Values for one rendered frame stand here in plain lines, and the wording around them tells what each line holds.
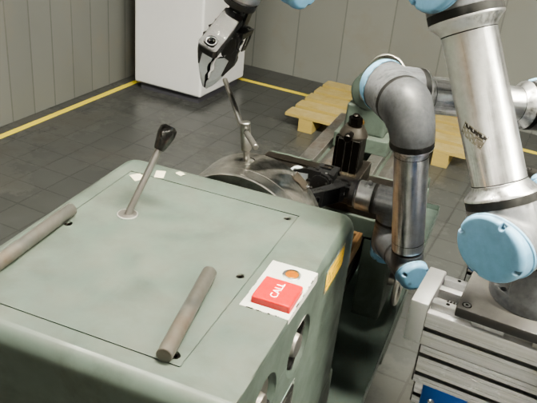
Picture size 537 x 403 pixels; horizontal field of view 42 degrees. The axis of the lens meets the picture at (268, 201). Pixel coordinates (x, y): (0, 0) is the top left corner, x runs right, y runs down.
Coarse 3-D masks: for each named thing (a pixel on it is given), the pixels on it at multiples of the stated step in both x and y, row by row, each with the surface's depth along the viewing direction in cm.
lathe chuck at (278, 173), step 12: (228, 156) 155; (240, 156) 152; (252, 156) 152; (264, 156) 152; (216, 168) 148; (240, 168) 146; (252, 168) 146; (264, 168) 147; (276, 168) 149; (288, 168) 151; (276, 180) 145; (288, 180) 148; (288, 192) 145; (300, 192) 148; (312, 204) 150
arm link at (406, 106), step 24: (384, 96) 148; (408, 96) 145; (384, 120) 150; (408, 120) 145; (432, 120) 147; (408, 144) 146; (432, 144) 148; (408, 168) 150; (408, 192) 153; (408, 216) 156; (408, 240) 159; (408, 264) 162; (408, 288) 163
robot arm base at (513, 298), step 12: (528, 276) 119; (492, 288) 126; (504, 288) 124; (516, 288) 121; (528, 288) 119; (504, 300) 122; (516, 300) 121; (528, 300) 120; (516, 312) 121; (528, 312) 120
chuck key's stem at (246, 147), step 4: (240, 124) 146; (244, 124) 145; (248, 124) 145; (244, 128) 146; (248, 128) 146; (244, 136) 146; (244, 140) 147; (244, 144) 147; (248, 144) 147; (244, 148) 148; (248, 148) 148; (244, 152) 148; (248, 152) 148; (244, 156) 149; (248, 156) 149; (244, 160) 149; (248, 160) 149
